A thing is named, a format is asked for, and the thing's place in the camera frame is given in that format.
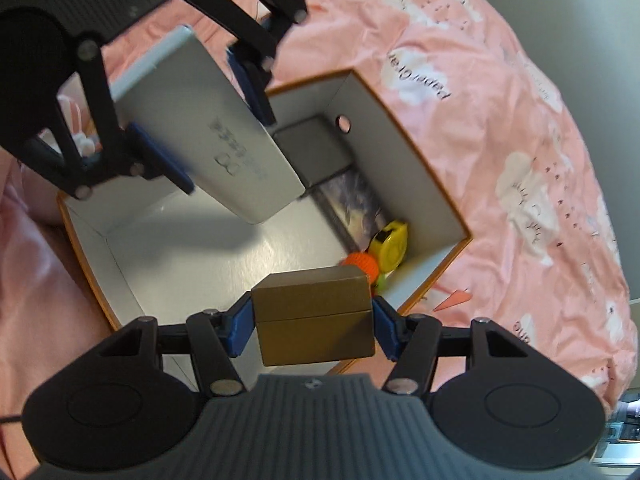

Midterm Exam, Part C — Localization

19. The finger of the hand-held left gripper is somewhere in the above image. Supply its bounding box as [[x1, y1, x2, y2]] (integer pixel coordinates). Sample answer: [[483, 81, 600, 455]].
[[15, 40, 195, 200], [170, 0, 310, 127]]

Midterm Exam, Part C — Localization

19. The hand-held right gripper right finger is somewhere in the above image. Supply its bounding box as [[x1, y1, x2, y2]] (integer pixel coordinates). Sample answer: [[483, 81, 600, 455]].
[[374, 296, 538, 395]]

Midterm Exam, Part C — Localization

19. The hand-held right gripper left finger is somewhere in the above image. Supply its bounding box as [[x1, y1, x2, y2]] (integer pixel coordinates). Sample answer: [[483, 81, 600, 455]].
[[92, 294, 256, 396]]

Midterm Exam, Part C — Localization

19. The silver glasses case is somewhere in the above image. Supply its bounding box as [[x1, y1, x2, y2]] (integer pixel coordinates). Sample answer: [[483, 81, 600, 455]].
[[109, 24, 307, 226]]

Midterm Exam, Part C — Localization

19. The gold cardboard box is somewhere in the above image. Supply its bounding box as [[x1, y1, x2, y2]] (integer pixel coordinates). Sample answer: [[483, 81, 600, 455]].
[[250, 266, 377, 367]]

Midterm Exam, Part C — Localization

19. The orange ball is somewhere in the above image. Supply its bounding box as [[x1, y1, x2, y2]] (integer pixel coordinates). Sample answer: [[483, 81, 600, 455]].
[[340, 252, 383, 286]]

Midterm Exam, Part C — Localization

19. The orange cardboard box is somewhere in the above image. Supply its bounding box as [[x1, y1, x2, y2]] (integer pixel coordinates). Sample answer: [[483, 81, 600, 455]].
[[56, 67, 473, 376]]

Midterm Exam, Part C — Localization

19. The yellow tape measure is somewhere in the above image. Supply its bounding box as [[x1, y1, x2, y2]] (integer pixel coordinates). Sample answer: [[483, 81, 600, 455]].
[[369, 220, 410, 273]]

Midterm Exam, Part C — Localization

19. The dark grey box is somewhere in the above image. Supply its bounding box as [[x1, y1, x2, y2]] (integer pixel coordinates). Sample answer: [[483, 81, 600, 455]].
[[272, 116, 358, 192]]

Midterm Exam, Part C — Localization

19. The dark printed card box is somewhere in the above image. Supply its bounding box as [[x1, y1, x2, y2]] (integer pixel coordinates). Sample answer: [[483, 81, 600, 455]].
[[312, 170, 393, 253]]

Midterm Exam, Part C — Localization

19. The pink striped cloth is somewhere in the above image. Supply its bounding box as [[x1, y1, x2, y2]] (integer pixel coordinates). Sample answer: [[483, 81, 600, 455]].
[[57, 72, 98, 133]]

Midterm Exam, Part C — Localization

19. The pink cloud print blanket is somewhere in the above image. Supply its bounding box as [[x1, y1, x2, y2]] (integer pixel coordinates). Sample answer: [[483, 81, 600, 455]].
[[0, 0, 633, 480]]

